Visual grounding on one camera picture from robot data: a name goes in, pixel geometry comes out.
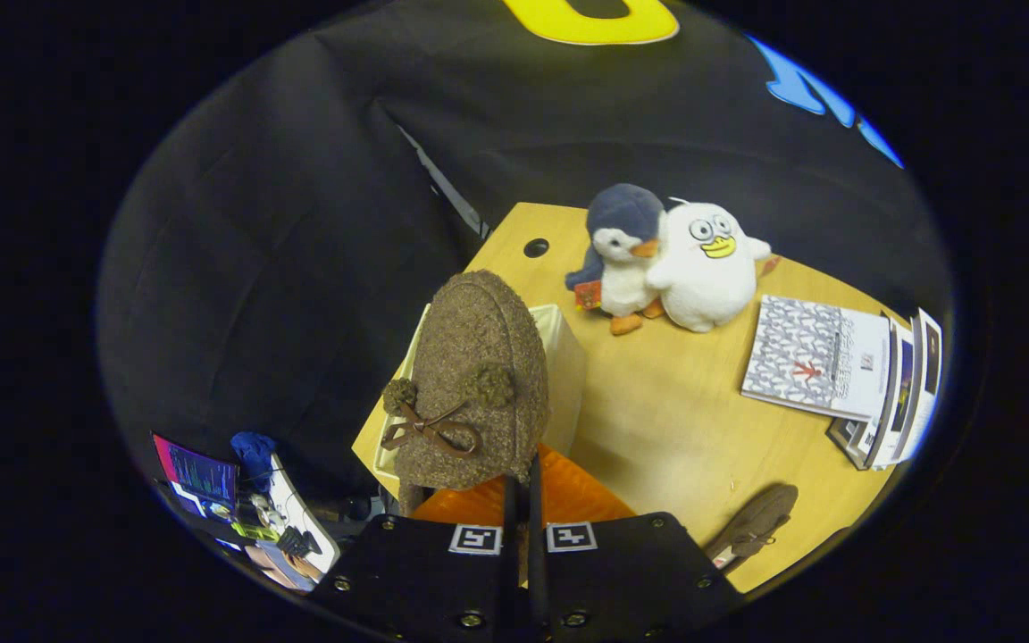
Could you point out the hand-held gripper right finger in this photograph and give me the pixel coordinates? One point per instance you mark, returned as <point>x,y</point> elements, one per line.
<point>535,572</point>

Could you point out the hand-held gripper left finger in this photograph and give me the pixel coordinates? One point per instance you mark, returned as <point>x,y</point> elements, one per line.
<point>512,572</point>

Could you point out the beige fabric storage box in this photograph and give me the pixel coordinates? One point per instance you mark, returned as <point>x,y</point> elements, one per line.
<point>564,366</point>

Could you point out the brown fuzzy slipper shoe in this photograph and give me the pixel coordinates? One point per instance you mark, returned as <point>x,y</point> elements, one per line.
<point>760,518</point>
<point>470,339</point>

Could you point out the white side desk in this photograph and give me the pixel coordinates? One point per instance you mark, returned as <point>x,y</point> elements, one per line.
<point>300,513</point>

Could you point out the blue cloth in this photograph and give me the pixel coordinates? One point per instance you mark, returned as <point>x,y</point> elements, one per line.
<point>254,451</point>

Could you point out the grey penguin plush toy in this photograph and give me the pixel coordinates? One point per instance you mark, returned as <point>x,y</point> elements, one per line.
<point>626,268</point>

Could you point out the computer monitor screen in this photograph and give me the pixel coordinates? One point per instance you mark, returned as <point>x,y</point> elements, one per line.
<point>197,473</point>

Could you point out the white duck plush toy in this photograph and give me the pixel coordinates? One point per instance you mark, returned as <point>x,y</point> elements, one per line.
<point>702,286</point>

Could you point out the dark cover book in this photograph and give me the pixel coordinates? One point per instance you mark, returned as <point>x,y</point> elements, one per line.
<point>845,438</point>

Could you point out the grey patterned cover book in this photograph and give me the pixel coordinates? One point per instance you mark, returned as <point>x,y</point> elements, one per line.
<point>800,348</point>

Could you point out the white book with blue photo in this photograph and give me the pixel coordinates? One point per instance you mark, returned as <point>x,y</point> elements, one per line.
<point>900,393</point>

